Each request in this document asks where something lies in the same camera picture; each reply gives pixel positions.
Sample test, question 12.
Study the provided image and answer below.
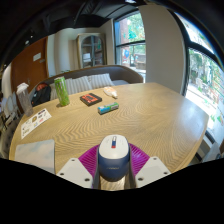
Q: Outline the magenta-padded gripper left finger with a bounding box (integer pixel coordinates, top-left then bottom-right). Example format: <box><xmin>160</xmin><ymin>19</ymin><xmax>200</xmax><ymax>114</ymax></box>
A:
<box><xmin>55</xmin><ymin>143</ymin><xmax>102</xmax><ymax>190</ymax></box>

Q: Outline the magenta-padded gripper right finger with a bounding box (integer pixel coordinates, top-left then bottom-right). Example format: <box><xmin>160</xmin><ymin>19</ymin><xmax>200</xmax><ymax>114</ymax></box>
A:
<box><xmin>128</xmin><ymin>143</ymin><xmax>172</xmax><ymax>189</ymax></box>

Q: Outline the white and navy computer mouse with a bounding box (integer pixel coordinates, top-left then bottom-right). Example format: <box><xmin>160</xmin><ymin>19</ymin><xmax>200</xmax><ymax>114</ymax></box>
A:
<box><xmin>97</xmin><ymin>134</ymin><xmax>131</xmax><ymax>183</ymax></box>

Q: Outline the light grey mouse pad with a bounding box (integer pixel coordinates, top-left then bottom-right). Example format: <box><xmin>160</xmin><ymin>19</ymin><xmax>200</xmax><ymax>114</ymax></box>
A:
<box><xmin>14</xmin><ymin>138</ymin><xmax>56</xmax><ymax>175</ymax></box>

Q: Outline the small green and blue pack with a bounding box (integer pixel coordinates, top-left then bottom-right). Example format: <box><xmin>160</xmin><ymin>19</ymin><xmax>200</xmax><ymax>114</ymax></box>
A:
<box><xmin>97</xmin><ymin>101</ymin><xmax>120</xmax><ymax>116</ymax></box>

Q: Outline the black and red box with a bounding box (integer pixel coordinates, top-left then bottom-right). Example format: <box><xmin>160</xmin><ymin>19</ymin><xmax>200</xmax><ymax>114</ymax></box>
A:
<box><xmin>79</xmin><ymin>92</ymin><xmax>103</xmax><ymax>107</ymax></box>

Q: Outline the white sticker sheet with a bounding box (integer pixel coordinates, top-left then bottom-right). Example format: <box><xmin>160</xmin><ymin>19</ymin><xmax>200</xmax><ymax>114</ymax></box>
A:
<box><xmin>20</xmin><ymin>108</ymin><xmax>53</xmax><ymax>140</ymax></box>

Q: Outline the clear plastic wrapped snack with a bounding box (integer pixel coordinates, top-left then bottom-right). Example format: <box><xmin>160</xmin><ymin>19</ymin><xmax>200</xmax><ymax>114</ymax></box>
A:
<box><xmin>102</xmin><ymin>86</ymin><xmax>119</xmax><ymax>100</ymax></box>

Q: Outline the green drink can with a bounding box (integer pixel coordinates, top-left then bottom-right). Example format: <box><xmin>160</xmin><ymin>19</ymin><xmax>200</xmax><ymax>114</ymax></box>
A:
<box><xmin>53</xmin><ymin>76</ymin><xmax>71</xmax><ymax>107</ymax></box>

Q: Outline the striped cushion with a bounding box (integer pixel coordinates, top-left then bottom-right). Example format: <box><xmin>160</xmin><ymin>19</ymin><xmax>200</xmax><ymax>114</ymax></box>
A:
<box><xmin>49</xmin><ymin>75</ymin><xmax>94</xmax><ymax>100</ymax></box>
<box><xmin>87</xmin><ymin>73</ymin><xmax>115</xmax><ymax>90</ymax></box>

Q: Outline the black backpack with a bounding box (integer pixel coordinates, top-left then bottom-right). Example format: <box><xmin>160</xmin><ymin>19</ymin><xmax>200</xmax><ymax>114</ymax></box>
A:
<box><xmin>30</xmin><ymin>82</ymin><xmax>52</xmax><ymax>108</ymax></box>

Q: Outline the grey curved sofa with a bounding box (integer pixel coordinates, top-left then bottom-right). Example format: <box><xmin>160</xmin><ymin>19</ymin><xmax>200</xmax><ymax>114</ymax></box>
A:
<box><xmin>33</xmin><ymin>64</ymin><xmax>144</xmax><ymax>101</ymax></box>

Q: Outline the glass-door wooden cabinet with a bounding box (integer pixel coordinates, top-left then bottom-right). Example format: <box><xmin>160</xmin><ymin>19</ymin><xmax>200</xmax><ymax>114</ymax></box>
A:
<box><xmin>75</xmin><ymin>32</ymin><xmax>108</xmax><ymax>70</ymax></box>

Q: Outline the brown wooden door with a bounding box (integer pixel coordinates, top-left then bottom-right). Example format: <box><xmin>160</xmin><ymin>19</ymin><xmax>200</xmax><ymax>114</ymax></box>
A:
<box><xmin>10</xmin><ymin>36</ymin><xmax>49</xmax><ymax>94</ymax></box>

